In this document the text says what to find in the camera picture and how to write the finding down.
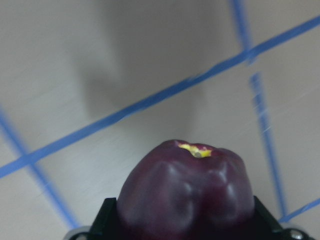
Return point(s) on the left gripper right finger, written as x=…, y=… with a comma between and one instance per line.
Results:
x=265, y=226

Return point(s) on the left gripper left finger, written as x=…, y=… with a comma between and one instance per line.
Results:
x=106, y=224

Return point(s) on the dark purple apple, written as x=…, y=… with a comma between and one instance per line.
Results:
x=186, y=191

